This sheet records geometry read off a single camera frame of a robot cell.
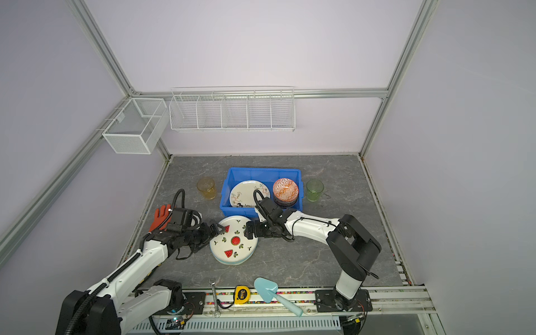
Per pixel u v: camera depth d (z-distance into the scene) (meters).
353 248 0.46
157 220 0.96
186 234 0.70
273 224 0.66
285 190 0.96
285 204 0.92
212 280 0.79
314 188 1.03
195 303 0.74
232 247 0.85
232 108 0.99
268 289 0.77
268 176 1.08
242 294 0.74
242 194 1.02
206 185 1.02
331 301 0.74
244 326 1.58
